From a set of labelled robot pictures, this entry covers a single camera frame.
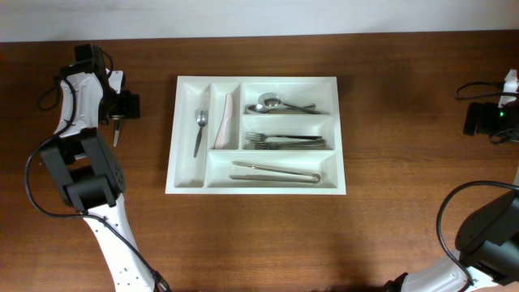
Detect metal fork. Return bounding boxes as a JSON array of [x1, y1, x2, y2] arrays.
[[268, 139, 327, 146], [254, 140, 327, 150], [245, 132, 322, 142]]

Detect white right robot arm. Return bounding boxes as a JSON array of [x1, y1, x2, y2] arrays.
[[382, 180, 518, 291]]

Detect white cutlery tray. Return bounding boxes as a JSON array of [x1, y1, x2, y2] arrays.
[[165, 76, 346, 195]]

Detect pink plastic knife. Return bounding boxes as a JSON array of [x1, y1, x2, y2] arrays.
[[214, 93, 234, 149]]

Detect metal spoon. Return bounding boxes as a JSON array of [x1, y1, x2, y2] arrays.
[[258, 92, 322, 114], [245, 104, 298, 114]]

